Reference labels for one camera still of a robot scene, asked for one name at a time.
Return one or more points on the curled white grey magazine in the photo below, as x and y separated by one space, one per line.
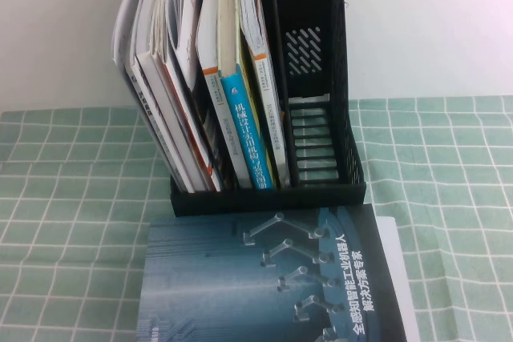
184 37

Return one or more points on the white book orange band spine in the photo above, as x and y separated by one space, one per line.
232 150

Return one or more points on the blue spine yellow cover book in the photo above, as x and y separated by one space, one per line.
244 133

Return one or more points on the dark grey spine book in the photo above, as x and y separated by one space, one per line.
148 113

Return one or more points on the dark blue robot cover book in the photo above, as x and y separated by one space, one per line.
220 278

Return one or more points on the white orange ROS2 book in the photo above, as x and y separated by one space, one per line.
272 125

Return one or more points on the dark cover magazine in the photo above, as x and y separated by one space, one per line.
208 138

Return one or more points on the white thin folder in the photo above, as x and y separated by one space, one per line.
124 29

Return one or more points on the green white checkered tablecloth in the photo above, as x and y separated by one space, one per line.
60 198

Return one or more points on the stack of leaning magazines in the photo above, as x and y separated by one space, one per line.
188 129

